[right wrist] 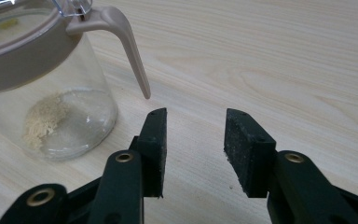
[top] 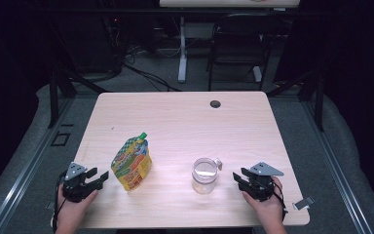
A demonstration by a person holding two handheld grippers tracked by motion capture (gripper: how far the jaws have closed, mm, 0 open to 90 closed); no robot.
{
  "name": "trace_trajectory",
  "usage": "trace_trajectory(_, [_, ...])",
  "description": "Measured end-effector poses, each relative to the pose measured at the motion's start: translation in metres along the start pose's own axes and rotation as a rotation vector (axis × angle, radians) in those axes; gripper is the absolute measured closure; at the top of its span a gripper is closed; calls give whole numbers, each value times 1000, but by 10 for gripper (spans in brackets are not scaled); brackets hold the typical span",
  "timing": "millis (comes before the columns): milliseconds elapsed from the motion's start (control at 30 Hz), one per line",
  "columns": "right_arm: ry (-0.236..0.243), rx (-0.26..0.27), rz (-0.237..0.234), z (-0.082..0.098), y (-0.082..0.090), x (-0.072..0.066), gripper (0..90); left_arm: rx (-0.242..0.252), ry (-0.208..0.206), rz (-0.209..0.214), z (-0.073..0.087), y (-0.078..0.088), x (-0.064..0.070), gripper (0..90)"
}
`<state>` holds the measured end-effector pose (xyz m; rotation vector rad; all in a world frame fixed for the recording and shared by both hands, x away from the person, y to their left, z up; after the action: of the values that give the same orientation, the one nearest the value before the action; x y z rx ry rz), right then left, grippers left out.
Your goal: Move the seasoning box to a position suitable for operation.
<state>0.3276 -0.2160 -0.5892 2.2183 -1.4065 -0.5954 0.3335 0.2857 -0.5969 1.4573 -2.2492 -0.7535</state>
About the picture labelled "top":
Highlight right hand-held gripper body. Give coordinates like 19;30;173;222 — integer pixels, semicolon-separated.
247;161;285;202

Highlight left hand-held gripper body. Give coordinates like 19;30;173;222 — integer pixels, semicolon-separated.
61;161;104;203

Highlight yellow green spout pouch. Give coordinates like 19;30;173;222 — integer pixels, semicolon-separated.
110;132;153;192

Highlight clear jar with hinged lid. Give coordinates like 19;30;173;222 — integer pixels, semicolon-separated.
191;157;223;195

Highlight person's left hand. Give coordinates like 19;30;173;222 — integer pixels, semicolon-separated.
56;188;99;225

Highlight person's right hand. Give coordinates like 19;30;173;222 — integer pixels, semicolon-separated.
243;177;285;225

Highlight black computer case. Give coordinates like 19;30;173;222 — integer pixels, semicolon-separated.
57;13;123;74

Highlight black chair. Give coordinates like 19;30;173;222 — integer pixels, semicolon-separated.
206;13;281;92

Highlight white desk with metal legs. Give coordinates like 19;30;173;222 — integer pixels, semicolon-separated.
159;0;301;84

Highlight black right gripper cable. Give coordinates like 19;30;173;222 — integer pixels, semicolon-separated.
271;181;288;222

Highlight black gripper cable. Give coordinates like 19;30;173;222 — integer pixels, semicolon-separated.
52;172;67;233
271;181;288;222

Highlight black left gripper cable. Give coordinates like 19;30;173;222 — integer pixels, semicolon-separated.
52;172;67;233

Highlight black floor socket frame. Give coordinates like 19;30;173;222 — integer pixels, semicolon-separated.
51;131;71;147

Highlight aluminium floor rail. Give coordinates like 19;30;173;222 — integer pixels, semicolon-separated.
0;97;76;234
301;97;374;234

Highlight black metal frame stand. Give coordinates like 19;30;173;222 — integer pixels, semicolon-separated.
47;69;108;130
266;69;325;133

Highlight black floor cables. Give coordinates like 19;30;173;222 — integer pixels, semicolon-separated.
123;62;181;93

